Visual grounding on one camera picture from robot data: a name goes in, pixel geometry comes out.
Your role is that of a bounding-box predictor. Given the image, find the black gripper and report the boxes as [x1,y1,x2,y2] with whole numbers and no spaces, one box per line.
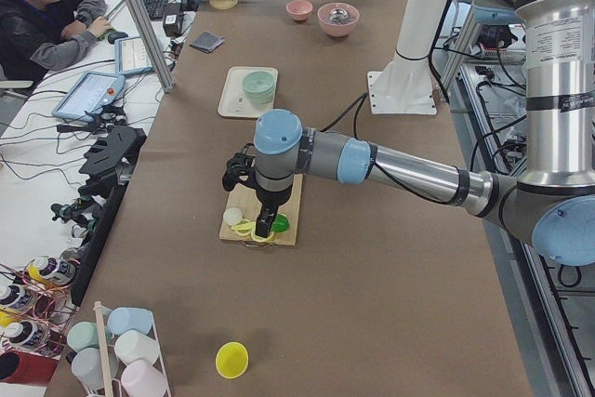
[255,187,291,237]

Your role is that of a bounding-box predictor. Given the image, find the small pink bowl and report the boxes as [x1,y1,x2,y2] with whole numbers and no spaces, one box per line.
[285,0,313,22]

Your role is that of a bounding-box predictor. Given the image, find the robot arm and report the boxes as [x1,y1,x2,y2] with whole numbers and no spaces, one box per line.
[252,0,594,266]

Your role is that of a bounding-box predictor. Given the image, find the large pink ice bowl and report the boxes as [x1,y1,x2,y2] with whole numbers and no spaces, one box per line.
[317,2,360,37]

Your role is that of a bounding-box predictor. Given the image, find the lemon slice near lime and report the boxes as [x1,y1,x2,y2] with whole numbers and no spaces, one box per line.
[250,228,275,244]

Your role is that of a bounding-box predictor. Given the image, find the green lime toy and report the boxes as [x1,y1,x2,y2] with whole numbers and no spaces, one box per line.
[271,214,290,233]

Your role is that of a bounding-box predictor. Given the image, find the lemon slice near bun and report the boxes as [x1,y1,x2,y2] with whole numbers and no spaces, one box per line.
[232,228,252,236]

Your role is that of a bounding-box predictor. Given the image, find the wooden cutting board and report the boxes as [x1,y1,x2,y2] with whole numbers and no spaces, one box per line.
[219,174,303,246]

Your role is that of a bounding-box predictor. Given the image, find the white steamed bun toy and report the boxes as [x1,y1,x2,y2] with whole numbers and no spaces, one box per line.
[222,207,244,227]

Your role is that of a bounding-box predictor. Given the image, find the cream serving tray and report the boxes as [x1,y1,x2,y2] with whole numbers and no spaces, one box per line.
[218,66,278,119]

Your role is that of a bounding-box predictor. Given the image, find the stacked green bowls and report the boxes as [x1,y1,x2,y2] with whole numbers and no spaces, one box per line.
[242,71,275,104]

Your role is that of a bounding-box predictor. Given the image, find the yellow plastic cup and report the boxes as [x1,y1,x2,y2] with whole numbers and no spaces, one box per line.
[215,341,249,379]

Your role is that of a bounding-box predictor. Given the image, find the black slotted stand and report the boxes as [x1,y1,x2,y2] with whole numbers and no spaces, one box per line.
[78,126,147,198]

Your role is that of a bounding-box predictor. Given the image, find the blue cup on rack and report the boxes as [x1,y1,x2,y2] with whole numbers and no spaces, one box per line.
[107,307,153,336]

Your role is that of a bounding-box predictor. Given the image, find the white cup on rack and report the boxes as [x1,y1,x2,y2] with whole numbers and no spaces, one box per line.
[114,330,160,364]

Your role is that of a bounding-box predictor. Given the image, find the grey folded cloth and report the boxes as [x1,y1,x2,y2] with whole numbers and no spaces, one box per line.
[190,31,225,53]

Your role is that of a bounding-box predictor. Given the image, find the pink cup on rack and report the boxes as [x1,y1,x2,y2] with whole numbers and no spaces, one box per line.
[121,359,167,397]

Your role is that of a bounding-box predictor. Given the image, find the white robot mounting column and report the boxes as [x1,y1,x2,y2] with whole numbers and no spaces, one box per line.
[368,0,450,115]

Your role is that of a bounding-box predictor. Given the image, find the green cup on rack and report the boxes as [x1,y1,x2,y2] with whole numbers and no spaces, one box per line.
[66,322,99,352]

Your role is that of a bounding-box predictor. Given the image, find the blue teach pendant far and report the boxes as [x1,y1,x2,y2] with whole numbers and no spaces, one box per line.
[113,36,153,76]

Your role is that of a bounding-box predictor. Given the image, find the blue teach pendant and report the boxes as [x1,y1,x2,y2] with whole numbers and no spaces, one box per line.
[113,36,153,76]
[52,72,126,122]

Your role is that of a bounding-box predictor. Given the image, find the blue teach pendant near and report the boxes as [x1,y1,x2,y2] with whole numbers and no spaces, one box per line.
[52,72,126,122]

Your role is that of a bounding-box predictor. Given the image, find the yellow paint bottle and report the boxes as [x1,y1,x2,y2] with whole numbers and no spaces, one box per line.
[30,257,76,286]

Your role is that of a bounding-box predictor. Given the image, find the grey cup on rack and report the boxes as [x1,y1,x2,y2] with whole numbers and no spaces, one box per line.
[71,348,104,390]

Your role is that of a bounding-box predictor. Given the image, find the seated person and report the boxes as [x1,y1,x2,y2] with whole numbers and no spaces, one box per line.
[1,0,112,84]

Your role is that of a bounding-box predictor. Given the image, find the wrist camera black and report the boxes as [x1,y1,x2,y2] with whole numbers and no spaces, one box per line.
[222,143,258,192]

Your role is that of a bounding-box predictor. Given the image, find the aluminium frame post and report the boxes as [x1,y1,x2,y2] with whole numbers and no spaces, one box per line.
[125,0,174,94]

